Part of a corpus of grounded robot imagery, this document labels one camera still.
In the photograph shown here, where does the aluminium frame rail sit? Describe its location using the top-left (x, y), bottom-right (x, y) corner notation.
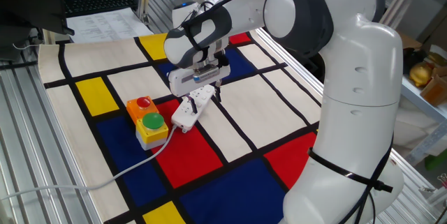
top-left (254, 27), bottom-right (328, 96)

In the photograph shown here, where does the grey power strip cord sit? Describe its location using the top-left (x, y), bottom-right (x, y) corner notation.
top-left (0, 124), bottom-right (179, 202)

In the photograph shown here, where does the white Franka Hand gripper body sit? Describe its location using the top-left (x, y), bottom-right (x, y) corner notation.
top-left (168, 64), bottom-right (231, 98)

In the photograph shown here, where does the printed paper sheet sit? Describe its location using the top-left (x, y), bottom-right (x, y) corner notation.
top-left (65, 6), bottom-right (154, 45)

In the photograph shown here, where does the brown cardboard box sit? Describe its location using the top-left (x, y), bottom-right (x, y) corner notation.
top-left (420, 73), bottom-right (447, 107)

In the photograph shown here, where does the gold ornament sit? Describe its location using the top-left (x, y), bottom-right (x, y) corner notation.
top-left (409, 61), bottom-right (434, 87)

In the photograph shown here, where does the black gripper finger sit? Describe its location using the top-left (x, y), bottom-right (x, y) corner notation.
top-left (214, 80), bottom-right (224, 103)
top-left (187, 94), bottom-right (199, 114)

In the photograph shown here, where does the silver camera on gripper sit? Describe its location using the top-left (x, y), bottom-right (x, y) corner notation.
top-left (193, 64), bottom-right (222, 82)

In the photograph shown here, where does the black keyboard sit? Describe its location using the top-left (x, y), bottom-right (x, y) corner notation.
top-left (62, 0), bottom-right (140, 18)

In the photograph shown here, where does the yellow box with green button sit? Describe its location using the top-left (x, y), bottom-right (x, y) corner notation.
top-left (135, 112), bottom-right (170, 151)

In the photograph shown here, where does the black monitor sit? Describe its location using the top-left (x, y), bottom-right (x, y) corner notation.
top-left (0, 0), bottom-right (76, 49)

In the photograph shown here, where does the white power strip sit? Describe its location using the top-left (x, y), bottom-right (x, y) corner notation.
top-left (170, 84), bottom-right (217, 134)

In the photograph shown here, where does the orange box with red button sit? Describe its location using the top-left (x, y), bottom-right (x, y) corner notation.
top-left (126, 96), bottom-right (160, 126)

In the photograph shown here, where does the colour block patterned cloth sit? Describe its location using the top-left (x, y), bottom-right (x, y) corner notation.
top-left (37, 31), bottom-right (324, 224)

